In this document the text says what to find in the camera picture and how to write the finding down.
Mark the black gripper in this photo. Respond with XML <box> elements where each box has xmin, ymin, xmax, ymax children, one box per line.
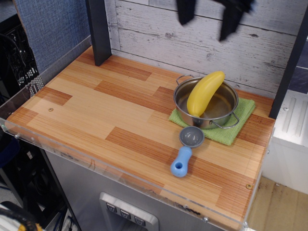
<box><xmin>176</xmin><ymin>0</ymin><xmax>255</xmax><ymax>41</ymax></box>

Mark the blue handled grey spoon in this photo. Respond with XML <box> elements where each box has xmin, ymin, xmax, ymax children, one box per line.
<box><xmin>170</xmin><ymin>126</ymin><xmax>205</xmax><ymax>178</ymax></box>

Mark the yellow plastic banana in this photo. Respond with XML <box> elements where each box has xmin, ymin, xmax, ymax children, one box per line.
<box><xmin>186</xmin><ymin>71</ymin><xmax>225</xmax><ymax>117</ymax></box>

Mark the small steel pot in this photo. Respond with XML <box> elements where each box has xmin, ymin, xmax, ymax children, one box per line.
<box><xmin>173</xmin><ymin>75</ymin><xmax>240</xmax><ymax>130</ymax></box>

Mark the green cloth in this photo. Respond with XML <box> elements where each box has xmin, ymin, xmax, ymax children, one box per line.
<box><xmin>169</xmin><ymin>98</ymin><xmax>256</xmax><ymax>146</ymax></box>

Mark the stainless cabinet front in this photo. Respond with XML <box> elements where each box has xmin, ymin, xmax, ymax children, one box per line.
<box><xmin>45</xmin><ymin>151</ymin><xmax>222</xmax><ymax>231</ymax></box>

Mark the silver button control panel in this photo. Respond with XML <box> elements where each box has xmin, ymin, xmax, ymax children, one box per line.
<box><xmin>99</xmin><ymin>192</ymin><xmax>159</xmax><ymax>231</ymax></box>

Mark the dark grey right post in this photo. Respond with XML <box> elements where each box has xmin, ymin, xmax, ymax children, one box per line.
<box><xmin>269</xmin><ymin>8</ymin><xmax>308</xmax><ymax>119</ymax></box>

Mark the dark grey post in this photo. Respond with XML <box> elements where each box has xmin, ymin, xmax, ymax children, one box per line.
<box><xmin>86</xmin><ymin>0</ymin><xmax>112</xmax><ymax>66</ymax></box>
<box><xmin>269</xmin><ymin>8</ymin><xmax>308</xmax><ymax>119</ymax></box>

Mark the dark grey left post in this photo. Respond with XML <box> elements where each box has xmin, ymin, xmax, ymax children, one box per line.
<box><xmin>86</xmin><ymin>0</ymin><xmax>112</xmax><ymax>66</ymax></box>

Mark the black sleeved cable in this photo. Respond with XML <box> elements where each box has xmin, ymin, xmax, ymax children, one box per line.
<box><xmin>0</xmin><ymin>206</ymin><xmax>41</xmax><ymax>231</ymax></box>

